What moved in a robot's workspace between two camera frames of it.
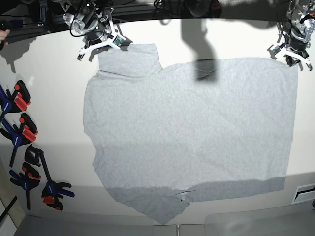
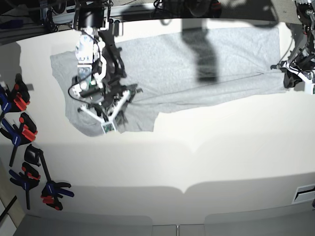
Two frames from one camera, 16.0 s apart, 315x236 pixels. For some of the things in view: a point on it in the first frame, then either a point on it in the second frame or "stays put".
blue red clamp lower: x=27 y=179 stays put
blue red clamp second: x=26 y=132 stays put
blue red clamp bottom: x=52 y=191 stays put
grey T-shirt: x=191 y=132 -> x=172 y=69
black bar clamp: x=34 y=156 stays put
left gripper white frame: x=115 y=41 -> x=108 y=126
